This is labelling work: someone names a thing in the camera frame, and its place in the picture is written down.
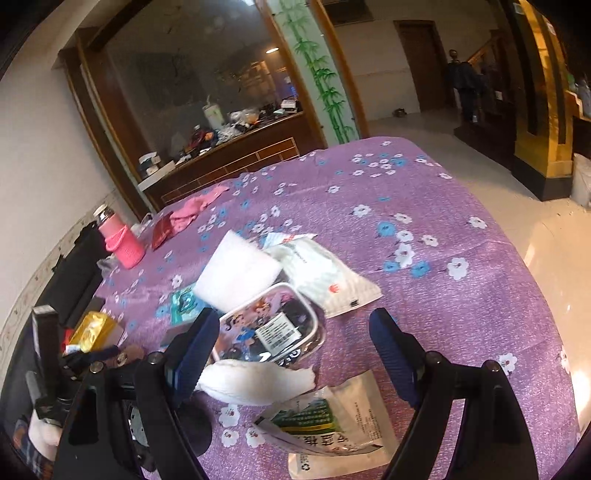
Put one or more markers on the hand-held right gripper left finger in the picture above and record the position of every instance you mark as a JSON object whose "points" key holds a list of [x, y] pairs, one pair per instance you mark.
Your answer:
{"points": [[197, 353]]}

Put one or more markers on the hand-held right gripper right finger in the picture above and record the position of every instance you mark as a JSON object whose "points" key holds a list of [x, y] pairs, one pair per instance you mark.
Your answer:
{"points": [[392, 357]]}

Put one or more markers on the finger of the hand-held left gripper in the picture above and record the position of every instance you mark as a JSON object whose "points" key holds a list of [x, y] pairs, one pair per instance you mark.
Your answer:
{"points": [[99, 355]]}

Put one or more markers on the white cloth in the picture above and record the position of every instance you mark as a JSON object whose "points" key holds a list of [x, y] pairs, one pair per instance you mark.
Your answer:
{"points": [[258, 383]]}

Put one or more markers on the person's left hand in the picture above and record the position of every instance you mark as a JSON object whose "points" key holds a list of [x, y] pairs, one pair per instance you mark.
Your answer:
{"points": [[42, 429]]}

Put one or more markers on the gold foil packet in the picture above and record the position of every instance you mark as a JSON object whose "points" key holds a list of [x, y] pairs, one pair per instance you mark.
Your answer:
{"points": [[94, 330]]}

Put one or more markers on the teal small packet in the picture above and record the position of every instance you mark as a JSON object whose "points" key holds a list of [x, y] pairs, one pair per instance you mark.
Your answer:
{"points": [[187, 304]]}

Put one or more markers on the purple floral tablecloth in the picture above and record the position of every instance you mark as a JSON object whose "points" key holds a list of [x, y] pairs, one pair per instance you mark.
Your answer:
{"points": [[438, 314]]}

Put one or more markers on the black fluffy pompom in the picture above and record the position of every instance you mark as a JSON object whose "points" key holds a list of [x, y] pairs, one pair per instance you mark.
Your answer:
{"points": [[196, 429]]}

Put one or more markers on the clear cartoon print pouch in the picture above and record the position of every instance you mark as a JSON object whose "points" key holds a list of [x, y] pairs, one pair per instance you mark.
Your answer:
{"points": [[272, 327]]}

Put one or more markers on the black bag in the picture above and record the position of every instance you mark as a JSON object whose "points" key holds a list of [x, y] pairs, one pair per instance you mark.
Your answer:
{"points": [[78, 267]]}

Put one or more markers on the white folded cloth pad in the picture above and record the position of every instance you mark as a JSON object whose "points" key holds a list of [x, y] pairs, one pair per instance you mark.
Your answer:
{"points": [[238, 272]]}

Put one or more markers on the green and white packet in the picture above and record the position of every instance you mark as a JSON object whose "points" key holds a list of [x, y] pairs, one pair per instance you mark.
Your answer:
{"points": [[323, 424]]}

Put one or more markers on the white plastic packet red logo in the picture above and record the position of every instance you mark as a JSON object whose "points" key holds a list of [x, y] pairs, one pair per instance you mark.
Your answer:
{"points": [[323, 277]]}

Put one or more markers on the pink sleeved bottle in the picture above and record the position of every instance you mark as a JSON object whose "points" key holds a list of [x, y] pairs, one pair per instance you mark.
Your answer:
{"points": [[122, 242]]}

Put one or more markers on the dark red packet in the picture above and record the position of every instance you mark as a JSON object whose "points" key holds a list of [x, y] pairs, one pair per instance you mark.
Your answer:
{"points": [[161, 230]]}

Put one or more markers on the white crumpled printed packet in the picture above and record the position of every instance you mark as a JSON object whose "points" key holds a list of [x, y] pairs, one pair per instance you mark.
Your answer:
{"points": [[284, 239]]}

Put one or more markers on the pink cloth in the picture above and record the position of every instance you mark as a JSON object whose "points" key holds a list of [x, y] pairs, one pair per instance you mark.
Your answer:
{"points": [[198, 205]]}

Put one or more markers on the wooden cabinet with glass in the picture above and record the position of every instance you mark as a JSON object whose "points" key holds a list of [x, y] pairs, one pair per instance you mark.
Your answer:
{"points": [[240, 157]]}

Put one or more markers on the pile of clutter on cabinet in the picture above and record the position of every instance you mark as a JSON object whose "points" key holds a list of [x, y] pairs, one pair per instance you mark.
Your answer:
{"points": [[231, 129]]}

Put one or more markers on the white kettle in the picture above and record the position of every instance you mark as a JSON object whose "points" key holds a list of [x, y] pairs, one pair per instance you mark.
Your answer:
{"points": [[214, 113]]}

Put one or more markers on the wooden staircase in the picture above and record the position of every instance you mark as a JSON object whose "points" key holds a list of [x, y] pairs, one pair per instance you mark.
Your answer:
{"points": [[489, 134]]}

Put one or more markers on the pair of shoes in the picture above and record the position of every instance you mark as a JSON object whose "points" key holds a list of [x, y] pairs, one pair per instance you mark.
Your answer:
{"points": [[399, 112]]}

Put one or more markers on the golden pillar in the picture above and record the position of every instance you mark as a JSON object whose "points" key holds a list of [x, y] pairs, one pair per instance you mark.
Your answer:
{"points": [[545, 152]]}

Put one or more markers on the white sack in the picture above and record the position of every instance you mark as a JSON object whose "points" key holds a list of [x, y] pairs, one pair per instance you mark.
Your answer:
{"points": [[581, 182]]}

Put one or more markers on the bamboo painted glass panel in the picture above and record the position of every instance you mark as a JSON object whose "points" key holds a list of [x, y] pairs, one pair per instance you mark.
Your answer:
{"points": [[323, 78]]}

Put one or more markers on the brown wooden door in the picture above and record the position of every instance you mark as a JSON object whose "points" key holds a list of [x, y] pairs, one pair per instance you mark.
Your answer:
{"points": [[418, 64]]}

